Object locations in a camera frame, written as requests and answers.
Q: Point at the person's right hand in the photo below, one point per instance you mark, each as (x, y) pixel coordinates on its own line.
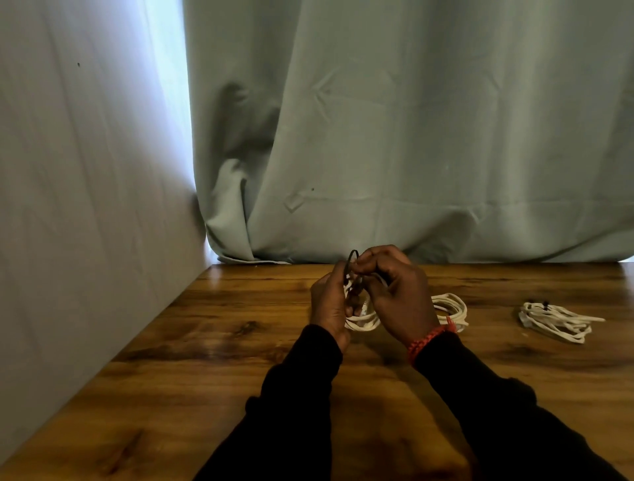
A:
(406, 302)

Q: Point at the person's left hand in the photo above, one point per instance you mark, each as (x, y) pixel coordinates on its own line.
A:
(327, 302)

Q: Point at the person's left thumb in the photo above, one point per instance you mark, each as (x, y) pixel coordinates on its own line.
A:
(341, 280)

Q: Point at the person's right thumb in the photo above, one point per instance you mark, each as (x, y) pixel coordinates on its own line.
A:
(369, 275)

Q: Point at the person's right forearm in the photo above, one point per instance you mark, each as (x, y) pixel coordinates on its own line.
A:
(495, 421)

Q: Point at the person's left forearm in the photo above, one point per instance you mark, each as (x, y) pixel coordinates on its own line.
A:
(292, 406)

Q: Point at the grey-green curtain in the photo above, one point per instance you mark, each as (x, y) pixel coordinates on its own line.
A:
(421, 129)

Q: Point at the black tie on bundle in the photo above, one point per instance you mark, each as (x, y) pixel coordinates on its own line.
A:
(545, 304)

